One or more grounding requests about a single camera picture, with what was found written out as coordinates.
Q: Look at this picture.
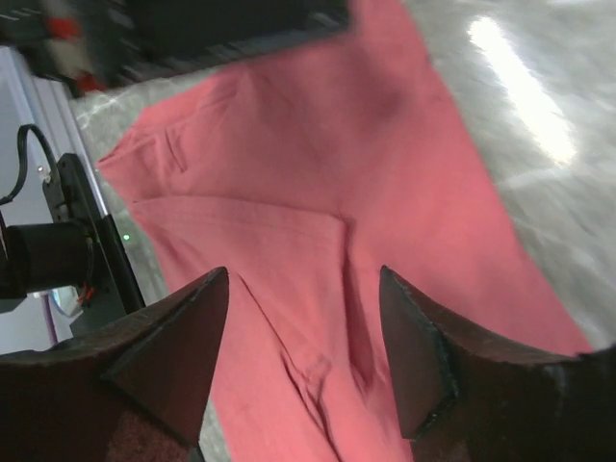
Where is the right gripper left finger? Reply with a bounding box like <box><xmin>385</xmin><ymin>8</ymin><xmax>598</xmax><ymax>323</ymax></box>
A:
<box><xmin>1</xmin><ymin>268</ymin><xmax>229</xmax><ymax>461</ymax></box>

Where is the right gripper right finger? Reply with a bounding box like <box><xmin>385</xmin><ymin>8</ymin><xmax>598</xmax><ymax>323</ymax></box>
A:
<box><xmin>379</xmin><ymin>268</ymin><xmax>615</xmax><ymax>461</ymax></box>

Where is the aluminium frame rail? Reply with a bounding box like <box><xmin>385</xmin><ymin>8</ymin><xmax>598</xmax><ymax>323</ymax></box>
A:
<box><xmin>1</xmin><ymin>47</ymin><xmax>113</xmax><ymax>225</ymax></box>

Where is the pink red t shirt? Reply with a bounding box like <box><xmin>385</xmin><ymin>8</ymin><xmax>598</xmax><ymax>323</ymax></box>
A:
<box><xmin>98</xmin><ymin>1</ymin><xmax>588</xmax><ymax>461</ymax></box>

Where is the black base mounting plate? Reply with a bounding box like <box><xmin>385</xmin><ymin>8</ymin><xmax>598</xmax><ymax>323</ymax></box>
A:
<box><xmin>42</xmin><ymin>153</ymin><xmax>145</xmax><ymax>335</ymax></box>

